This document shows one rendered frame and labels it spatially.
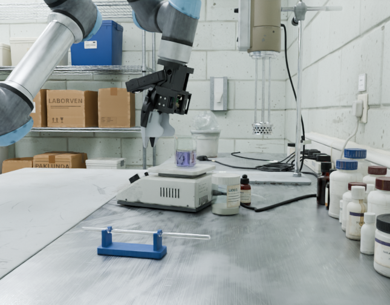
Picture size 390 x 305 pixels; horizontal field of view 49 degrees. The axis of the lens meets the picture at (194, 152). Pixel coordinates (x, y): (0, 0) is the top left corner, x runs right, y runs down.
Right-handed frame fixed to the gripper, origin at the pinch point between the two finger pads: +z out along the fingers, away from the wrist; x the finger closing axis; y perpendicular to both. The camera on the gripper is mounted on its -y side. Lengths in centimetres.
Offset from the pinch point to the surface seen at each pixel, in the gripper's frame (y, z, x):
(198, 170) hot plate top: 19.1, 0.5, -9.2
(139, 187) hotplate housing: 7.5, 7.7, -11.5
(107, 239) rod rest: 20.5, 7.6, -38.4
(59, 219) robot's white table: 0.8, 14.4, -27.0
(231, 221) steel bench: 30.2, 6.8, -13.0
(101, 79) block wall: -169, 6, 186
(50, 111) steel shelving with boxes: -175, 34, 144
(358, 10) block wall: 30, -49, 59
